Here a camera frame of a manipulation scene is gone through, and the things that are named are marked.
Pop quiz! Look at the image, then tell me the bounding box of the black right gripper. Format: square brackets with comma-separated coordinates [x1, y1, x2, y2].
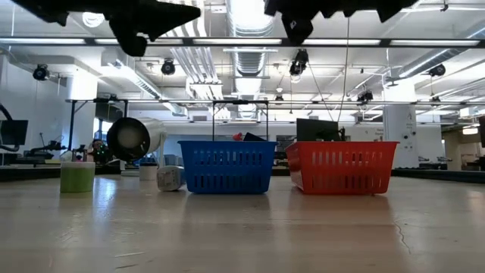
[264, 0, 418, 45]

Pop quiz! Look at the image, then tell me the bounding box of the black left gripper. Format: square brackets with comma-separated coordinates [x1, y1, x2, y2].
[11, 0, 202, 58]

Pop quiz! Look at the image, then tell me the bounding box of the small white cup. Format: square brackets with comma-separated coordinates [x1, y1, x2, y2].
[138, 162, 159, 182]

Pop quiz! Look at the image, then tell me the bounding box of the black ceiling spotlight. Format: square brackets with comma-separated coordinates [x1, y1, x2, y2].
[428, 63, 447, 78]
[288, 48, 310, 77]
[32, 63, 51, 82]
[160, 58, 177, 77]
[356, 89, 375, 103]

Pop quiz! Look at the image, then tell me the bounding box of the white cylindrical tube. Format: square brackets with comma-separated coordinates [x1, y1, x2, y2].
[106, 116, 168, 164]

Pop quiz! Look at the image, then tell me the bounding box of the black monitor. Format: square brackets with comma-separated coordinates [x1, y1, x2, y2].
[0, 118, 30, 147]
[296, 118, 341, 143]

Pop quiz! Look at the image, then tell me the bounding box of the blue plastic basket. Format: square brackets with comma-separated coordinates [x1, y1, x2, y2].
[177, 140, 278, 196]

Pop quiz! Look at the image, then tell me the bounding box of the red plastic basket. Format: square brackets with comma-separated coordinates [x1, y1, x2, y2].
[285, 140, 400, 196]

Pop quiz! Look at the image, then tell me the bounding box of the white and blue adapter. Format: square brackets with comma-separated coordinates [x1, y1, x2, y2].
[155, 165, 186, 193]

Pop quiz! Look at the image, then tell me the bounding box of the green plastic cup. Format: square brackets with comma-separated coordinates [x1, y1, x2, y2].
[59, 161, 96, 194]

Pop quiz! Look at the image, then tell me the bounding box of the silver ceiling duct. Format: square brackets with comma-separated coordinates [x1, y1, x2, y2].
[225, 0, 280, 119]

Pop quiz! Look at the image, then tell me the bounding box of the thin black background frame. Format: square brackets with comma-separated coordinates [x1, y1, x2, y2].
[211, 99, 271, 142]

